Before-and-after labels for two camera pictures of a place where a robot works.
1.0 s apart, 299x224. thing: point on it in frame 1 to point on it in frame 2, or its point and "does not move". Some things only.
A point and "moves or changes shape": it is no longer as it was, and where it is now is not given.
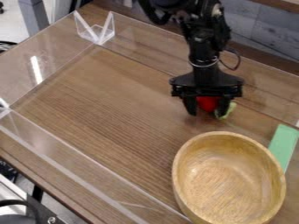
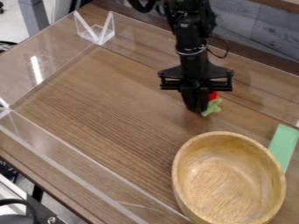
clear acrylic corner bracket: x=95 y=33 does not move
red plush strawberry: x=209 y=102 moves or changes shape
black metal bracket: x=38 y=210 does not move
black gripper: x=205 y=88 to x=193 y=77
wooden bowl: x=229 y=179 does not move
